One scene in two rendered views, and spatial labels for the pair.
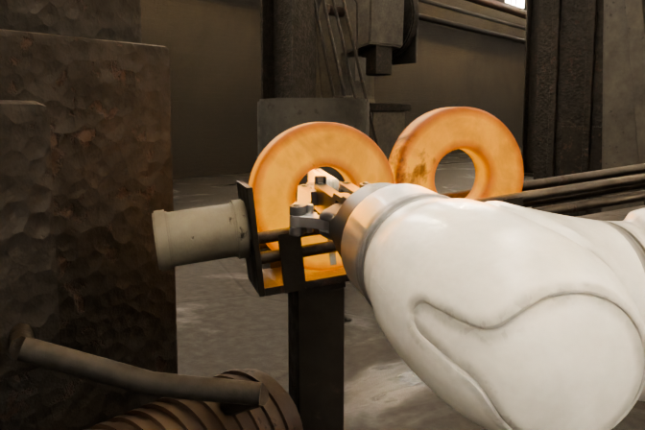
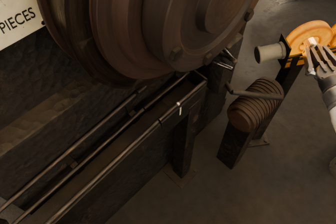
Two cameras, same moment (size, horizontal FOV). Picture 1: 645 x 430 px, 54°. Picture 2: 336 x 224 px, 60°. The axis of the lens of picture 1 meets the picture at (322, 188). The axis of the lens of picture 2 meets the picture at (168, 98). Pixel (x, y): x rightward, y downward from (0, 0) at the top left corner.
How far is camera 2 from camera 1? 0.75 m
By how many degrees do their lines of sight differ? 50
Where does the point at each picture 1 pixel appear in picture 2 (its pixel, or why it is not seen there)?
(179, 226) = (267, 55)
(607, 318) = not seen: outside the picture
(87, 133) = not seen: hidden behind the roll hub
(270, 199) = (293, 46)
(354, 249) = (329, 101)
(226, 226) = (279, 55)
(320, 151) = (313, 34)
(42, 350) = (237, 93)
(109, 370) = (250, 94)
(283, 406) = (281, 92)
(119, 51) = not seen: outside the picture
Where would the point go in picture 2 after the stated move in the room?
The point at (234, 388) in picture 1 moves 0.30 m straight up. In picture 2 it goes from (277, 98) to (311, 35)
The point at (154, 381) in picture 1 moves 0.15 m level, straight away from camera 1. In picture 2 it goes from (258, 96) to (244, 64)
